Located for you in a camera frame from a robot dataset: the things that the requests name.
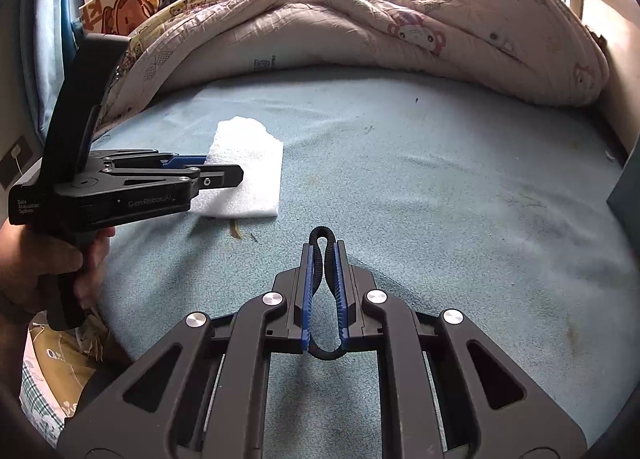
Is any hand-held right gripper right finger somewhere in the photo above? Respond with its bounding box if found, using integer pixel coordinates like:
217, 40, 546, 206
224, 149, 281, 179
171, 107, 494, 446
332, 239, 588, 459

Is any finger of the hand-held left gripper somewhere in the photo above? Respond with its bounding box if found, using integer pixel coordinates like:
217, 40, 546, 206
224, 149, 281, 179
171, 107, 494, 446
90, 148, 208, 172
102, 164, 245, 190

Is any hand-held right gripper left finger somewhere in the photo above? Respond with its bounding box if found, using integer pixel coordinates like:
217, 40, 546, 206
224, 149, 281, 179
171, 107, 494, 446
57, 241, 321, 459

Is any white towel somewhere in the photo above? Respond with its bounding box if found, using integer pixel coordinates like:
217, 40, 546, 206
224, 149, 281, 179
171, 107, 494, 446
191, 116, 285, 218

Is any black hair tie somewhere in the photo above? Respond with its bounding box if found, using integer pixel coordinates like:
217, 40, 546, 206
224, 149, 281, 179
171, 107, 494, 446
308, 226, 347, 361

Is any person's left forearm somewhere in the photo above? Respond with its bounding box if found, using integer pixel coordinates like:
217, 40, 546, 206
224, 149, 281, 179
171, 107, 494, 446
0, 296, 31, 420

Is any person's left hand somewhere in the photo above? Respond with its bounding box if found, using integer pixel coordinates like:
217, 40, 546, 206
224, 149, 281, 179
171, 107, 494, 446
0, 224, 114, 326

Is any blue bed mattress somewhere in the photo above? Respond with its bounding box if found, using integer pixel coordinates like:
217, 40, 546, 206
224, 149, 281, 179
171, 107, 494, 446
92, 64, 629, 447

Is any blue curtain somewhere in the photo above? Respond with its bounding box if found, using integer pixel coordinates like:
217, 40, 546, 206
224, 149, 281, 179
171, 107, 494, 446
29, 0, 84, 126

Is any cartoon bear printed pillow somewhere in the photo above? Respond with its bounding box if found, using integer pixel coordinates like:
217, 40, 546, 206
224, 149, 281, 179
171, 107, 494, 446
79, 0, 161, 38

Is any printed checked cloth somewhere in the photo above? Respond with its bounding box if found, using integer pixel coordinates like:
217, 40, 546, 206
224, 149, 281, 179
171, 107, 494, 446
20, 313, 132, 436

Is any cartoon printed quilt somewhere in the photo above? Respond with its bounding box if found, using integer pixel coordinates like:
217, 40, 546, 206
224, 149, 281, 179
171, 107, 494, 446
100, 0, 612, 136

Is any wall socket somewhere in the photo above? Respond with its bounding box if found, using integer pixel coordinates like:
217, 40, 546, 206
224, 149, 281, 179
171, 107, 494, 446
0, 135, 34, 190

